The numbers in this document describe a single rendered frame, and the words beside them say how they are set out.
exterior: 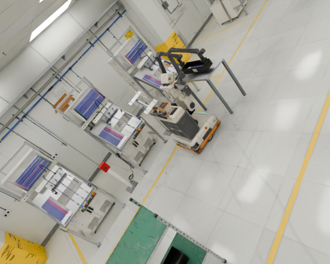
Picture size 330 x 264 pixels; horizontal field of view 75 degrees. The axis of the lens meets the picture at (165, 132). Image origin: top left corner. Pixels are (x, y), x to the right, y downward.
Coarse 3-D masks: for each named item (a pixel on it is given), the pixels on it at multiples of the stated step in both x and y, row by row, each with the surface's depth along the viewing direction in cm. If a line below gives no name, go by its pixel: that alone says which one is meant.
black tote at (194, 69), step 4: (196, 60) 348; (208, 60) 324; (188, 64) 373; (192, 64) 366; (196, 64) 358; (200, 64) 351; (204, 64) 321; (208, 64) 325; (184, 68) 371; (192, 68) 342; (196, 68) 334; (200, 68) 328; (204, 68) 322; (208, 68) 326; (184, 72) 369; (188, 72) 361; (192, 72) 353; (196, 72) 345; (200, 72) 338
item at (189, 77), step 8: (216, 64) 328; (224, 64) 334; (208, 72) 328; (232, 72) 343; (184, 80) 368; (192, 80) 350; (200, 80) 334; (208, 80) 322; (240, 88) 358; (200, 104) 406; (224, 104) 348; (232, 112) 357
